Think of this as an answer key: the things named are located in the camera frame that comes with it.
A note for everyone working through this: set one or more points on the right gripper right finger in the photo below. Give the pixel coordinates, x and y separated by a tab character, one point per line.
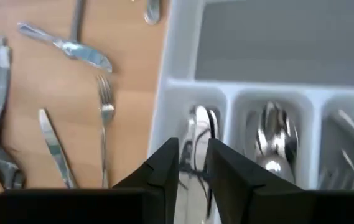
235	186

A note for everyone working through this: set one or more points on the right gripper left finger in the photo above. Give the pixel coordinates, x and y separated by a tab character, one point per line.
161	186

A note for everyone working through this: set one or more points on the white cutlery organizer tray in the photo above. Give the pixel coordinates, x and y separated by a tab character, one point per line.
183	62

